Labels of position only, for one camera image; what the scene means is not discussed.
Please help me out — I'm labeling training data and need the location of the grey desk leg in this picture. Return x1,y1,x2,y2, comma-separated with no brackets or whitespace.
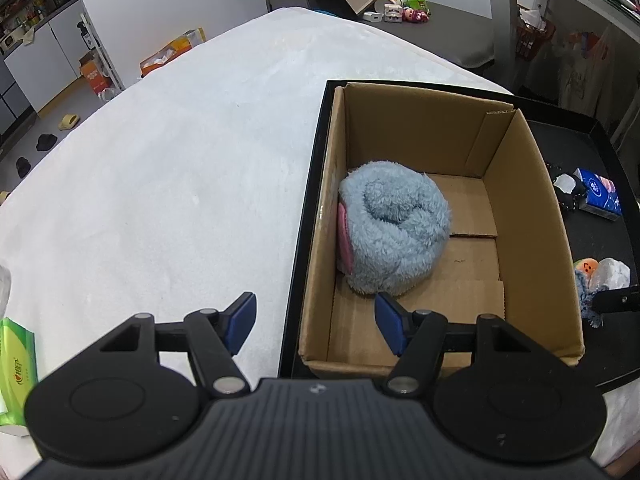
484,0,524,92

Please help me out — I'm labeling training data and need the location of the brown cardboard box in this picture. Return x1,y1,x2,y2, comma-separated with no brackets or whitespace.
298,81,586,379

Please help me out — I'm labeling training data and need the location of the blue tissue packet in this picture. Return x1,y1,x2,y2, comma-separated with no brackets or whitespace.
573,167,624,222

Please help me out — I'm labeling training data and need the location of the red basket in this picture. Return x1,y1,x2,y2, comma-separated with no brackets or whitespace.
515,6,557,64

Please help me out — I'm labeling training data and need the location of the orange tissue box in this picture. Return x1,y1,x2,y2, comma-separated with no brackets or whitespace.
139,27,207,77

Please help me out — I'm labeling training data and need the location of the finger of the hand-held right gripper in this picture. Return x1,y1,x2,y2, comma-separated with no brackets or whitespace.
592,284,640,314

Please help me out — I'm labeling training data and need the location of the black tray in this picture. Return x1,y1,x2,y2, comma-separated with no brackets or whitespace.
277,79,640,401

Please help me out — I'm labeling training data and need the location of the white cabinet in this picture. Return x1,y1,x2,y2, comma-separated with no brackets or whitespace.
0,24,101,113

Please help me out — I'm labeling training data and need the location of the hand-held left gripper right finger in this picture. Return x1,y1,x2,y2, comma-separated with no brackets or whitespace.
374,291,561,397

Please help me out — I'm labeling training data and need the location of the orange carton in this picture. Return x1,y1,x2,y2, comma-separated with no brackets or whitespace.
78,50,114,94

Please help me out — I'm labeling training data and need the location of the cream tote bag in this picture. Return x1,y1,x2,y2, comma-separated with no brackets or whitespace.
556,24,632,122

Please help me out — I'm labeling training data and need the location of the small blue plush toy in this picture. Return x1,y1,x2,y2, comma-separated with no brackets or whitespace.
574,256,605,329

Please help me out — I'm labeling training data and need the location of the green tissue pack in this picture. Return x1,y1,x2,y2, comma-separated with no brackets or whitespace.
0,317,39,436

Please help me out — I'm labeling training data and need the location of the grey side table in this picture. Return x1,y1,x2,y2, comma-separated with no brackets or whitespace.
310,0,497,69

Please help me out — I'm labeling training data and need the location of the fluffy blue plush toy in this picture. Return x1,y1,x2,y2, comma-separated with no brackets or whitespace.
338,160,452,296

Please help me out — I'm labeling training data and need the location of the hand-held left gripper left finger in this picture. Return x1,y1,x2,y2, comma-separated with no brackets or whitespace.
75,291,258,397

